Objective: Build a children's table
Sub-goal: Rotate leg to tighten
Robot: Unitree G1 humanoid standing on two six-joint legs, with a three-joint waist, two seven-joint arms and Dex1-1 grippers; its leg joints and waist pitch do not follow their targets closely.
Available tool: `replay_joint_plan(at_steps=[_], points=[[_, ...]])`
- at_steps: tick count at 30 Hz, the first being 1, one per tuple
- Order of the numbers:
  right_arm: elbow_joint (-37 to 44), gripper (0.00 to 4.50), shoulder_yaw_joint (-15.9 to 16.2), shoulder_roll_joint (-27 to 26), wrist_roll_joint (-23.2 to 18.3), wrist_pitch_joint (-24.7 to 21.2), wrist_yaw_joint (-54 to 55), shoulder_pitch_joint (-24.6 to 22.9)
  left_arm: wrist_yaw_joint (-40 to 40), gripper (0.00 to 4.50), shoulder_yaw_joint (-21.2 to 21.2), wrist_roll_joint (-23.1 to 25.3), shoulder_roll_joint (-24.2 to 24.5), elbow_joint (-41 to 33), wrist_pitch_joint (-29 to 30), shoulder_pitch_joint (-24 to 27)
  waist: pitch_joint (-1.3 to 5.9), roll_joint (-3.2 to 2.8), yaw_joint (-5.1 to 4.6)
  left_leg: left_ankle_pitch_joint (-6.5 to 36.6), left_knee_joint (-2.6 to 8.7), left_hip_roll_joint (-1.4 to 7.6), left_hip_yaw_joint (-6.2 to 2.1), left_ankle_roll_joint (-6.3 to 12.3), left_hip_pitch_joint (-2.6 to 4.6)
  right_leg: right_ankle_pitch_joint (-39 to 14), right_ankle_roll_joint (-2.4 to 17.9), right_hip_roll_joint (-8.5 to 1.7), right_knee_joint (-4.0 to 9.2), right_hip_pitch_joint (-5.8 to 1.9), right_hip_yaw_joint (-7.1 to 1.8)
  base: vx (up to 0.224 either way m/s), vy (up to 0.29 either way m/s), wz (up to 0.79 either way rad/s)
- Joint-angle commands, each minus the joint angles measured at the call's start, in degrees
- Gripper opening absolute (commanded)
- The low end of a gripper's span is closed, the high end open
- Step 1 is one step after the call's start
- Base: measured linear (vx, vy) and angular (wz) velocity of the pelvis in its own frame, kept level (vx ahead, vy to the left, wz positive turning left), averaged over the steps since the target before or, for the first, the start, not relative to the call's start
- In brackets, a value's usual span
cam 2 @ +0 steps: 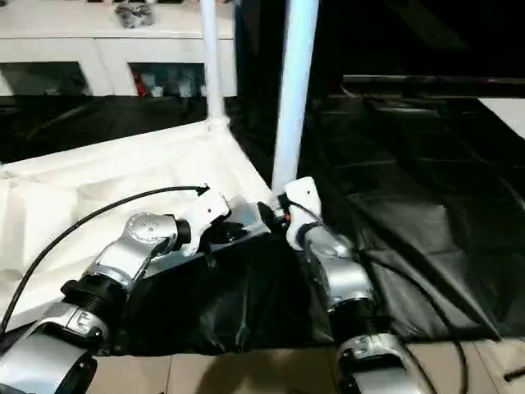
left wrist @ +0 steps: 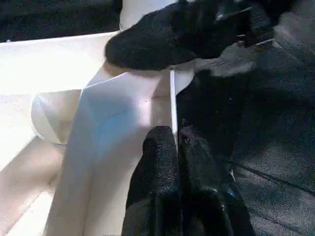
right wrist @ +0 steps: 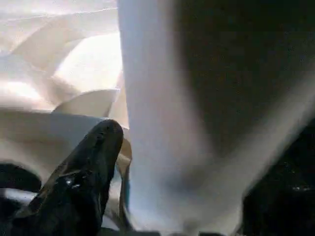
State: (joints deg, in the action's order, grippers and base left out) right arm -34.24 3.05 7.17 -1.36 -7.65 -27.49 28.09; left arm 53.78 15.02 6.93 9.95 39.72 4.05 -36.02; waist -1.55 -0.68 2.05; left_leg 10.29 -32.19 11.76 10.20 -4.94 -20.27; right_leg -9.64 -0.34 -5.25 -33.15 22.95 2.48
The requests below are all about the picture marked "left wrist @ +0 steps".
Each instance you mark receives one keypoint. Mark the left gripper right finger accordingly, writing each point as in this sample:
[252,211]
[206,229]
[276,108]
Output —
[209,196]

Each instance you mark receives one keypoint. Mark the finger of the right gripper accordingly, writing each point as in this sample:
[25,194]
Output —
[160,44]

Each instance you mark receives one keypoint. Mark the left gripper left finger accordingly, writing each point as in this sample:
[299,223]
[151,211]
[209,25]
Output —
[157,186]

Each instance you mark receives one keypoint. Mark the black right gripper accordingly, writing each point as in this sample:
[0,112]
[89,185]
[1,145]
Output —
[246,19]

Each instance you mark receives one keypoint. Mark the white plastic table leg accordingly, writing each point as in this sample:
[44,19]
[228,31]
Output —
[133,12]

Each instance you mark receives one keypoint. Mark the white plastic table top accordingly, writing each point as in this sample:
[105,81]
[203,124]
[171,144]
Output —
[49,86]

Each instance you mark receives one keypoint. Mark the black work mat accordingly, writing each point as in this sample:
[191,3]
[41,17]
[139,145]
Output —
[258,135]

